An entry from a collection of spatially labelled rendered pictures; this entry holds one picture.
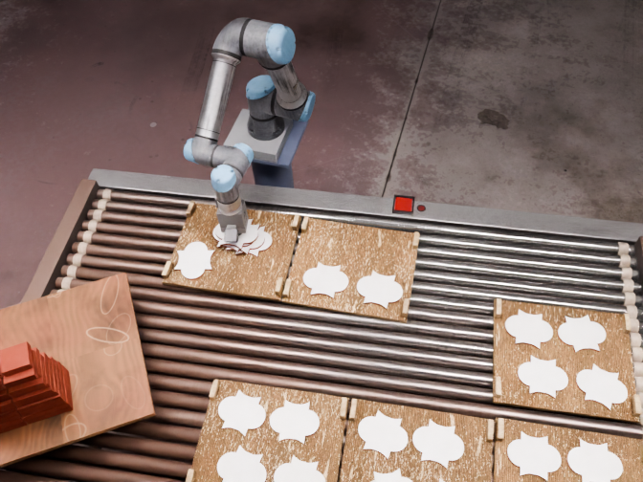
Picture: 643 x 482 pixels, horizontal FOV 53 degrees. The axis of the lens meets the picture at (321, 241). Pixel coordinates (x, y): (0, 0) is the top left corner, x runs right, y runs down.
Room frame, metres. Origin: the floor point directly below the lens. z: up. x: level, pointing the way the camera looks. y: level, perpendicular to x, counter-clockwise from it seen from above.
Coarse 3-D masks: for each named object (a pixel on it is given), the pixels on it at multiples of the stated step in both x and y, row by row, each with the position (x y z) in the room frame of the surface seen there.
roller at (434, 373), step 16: (144, 336) 0.99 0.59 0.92; (160, 336) 0.98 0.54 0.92; (176, 336) 0.98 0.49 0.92; (192, 336) 0.98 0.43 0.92; (240, 352) 0.91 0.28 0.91; (256, 352) 0.91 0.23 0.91; (272, 352) 0.90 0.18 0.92; (288, 352) 0.90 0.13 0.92; (304, 352) 0.89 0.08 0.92; (320, 352) 0.89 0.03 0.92; (352, 368) 0.84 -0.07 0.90; (368, 368) 0.83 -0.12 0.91; (384, 368) 0.82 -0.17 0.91; (400, 368) 0.82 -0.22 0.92; (416, 368) 0.81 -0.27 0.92; (432, 368) 0.81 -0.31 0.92; (448, 368) 0.81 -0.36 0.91; (480, 384) 0.75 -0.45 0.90; (640, 400) 0.67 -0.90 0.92
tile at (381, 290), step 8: (360, 280) 1.13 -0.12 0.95; (368, 280) 1.12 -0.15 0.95; (376, 280) 1.12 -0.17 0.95; (384, 280) 1.12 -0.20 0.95; (392, 280) 1.12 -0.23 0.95; (360, 288) 1.10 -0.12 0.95; (368, 288) 1.09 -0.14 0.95; (376, 288) 1.09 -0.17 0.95; (384, 288) 1.09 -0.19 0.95; (392, 288) 1.09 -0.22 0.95; (400, 288) 1.09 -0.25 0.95; (368, 296) 1.06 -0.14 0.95; (376, 296) 1.06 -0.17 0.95; (384, 296) 1.06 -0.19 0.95; (392, 296) 1.05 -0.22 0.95; (400, 296) 1.05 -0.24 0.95; (384, 304) 1.03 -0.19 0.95
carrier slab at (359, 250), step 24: (312, 240) 1.31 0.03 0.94; (336, 240) 1.30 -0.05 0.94; (360, 240) 1.29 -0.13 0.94; (384, 240) 1.29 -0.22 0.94; (408, 240) 1.28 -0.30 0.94; (312, 264) 1.21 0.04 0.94; (336, 264) 1.20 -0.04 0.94; (360, 264) 1.20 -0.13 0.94; (384, 264) 1.19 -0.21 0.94; (408, 264) 1.18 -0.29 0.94; (408, 288) 1.09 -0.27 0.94; (360, 312) 1.01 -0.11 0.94; (384, 312) 1.01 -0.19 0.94; (408, 312) 1.00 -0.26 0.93
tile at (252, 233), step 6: (252, 222) 1.37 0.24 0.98; (216, 228) 1.35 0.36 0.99; (252, 228) 1.34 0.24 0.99; (216, 234) 1.32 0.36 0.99; (222, 234) 1.32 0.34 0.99; (246, 234) 1.32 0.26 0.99; (252, 234) 1.31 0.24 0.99; (222, 240) 1.30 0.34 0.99; (240, 240) 1.29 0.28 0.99; (246, 240) 1.29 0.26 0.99; (252, 240) 1.29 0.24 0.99; (234, 246) 1.28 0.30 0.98; (240, 246) 1.27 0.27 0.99
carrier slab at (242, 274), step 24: (192, 216) 1.45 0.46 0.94; (216, 216) 1.44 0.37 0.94; (264, 216) 1.43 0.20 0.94; (288, 216) 1.42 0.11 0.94; (192, 240) 1.34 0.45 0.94; (288, 240) 1.32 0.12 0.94; (216, 264) 1.23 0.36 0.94; (240, 264) 1.23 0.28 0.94; (264, 264) 1.22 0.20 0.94; (288, 264) 1.22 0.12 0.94; (192, 288) 1.15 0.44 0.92; (216, 288) 1.14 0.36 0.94; (240, 288) 1.13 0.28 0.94; (264, 288) 1.13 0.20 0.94
